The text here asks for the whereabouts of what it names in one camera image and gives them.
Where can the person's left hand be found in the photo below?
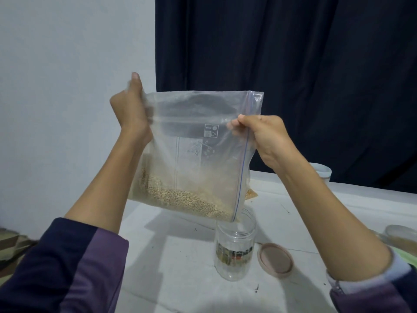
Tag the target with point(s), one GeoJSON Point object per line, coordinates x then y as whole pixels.
{"type": "Point", "coordinates": [133, 117]}

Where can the person's right hand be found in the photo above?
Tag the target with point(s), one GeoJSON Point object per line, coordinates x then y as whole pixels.
{"type": "Point", "coordinates": [270, 140]}

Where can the zip bag of corn kernels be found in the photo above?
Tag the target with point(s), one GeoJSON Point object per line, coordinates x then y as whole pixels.
{"type": "Point", "coordinates": [251, 194]}

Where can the transparent jar blue lid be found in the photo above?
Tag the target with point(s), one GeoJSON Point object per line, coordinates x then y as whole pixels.
{"type": "Point", "coordinates": [322, 171]}

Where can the clear bag with cream grains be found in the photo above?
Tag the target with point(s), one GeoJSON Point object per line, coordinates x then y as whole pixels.
{"type": "Point", "coordinates": [195, 146]}

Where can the transparent jar pink lid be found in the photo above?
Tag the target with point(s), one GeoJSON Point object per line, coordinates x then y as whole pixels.
{"type": "Point", "coordinates": [234, 251]}

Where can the pink round lid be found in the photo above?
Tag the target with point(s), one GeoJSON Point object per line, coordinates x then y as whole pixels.
{"type": "Point", "coordinates": [275, 259]}

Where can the green round lid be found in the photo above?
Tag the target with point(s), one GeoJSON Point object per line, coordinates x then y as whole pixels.
{"type": "Point", "coordinates": [409, 257]}

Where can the person's left forearm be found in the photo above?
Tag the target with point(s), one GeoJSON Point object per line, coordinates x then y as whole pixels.
{"type": "Point", "coordinates": [101, 198]}

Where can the person's right forearm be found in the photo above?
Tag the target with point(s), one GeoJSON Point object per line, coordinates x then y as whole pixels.
{"type": "Point", "coordinates": [332, 218]}

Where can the dark navy curtain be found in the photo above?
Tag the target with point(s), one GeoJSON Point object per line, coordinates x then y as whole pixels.
{"type": "Point", "coordinates": [293, 68]}

